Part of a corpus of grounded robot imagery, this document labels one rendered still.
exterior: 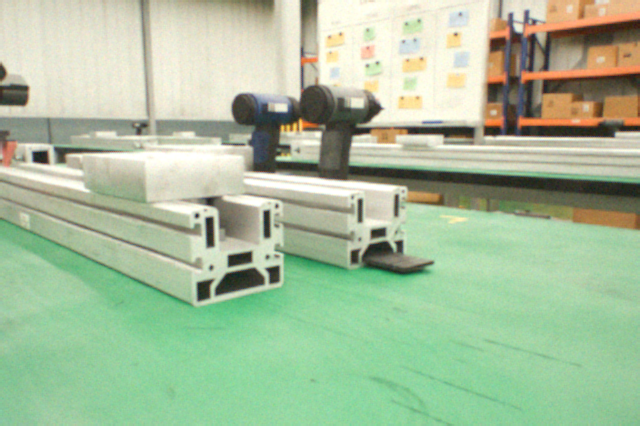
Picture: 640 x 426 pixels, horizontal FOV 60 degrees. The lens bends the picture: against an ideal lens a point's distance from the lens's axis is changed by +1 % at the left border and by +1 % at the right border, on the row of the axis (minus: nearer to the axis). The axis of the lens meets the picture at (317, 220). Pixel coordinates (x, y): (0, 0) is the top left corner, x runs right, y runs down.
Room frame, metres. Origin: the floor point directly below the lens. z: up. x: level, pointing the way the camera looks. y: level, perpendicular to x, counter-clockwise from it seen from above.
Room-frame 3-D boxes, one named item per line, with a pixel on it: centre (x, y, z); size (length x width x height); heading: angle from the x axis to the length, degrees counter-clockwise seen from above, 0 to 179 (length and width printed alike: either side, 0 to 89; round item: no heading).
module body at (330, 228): (0.92, 0.20, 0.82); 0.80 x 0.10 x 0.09; 42
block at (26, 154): (2.02, 1.03, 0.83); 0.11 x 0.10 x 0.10; 136
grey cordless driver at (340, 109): (0.91, -0.05, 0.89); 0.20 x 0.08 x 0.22; 141
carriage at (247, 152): (0.92, 0.20, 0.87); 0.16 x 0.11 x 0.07; 42
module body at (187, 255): (0.79, 0.34, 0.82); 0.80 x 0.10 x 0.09; 42
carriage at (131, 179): (0.60, 0.17, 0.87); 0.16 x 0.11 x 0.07; 42
